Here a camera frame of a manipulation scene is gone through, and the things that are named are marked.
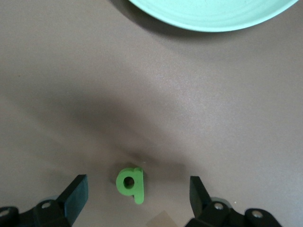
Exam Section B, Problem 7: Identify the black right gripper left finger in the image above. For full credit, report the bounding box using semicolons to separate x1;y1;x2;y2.
0;174;89;227

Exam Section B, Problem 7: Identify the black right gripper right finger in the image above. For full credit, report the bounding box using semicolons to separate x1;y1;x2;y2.
184;175;282;227

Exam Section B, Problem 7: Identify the pale green round plate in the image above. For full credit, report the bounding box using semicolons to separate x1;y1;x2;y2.
127;0;299;33

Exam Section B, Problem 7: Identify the green foam letter g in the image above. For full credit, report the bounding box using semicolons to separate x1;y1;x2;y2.
115;167;145;205

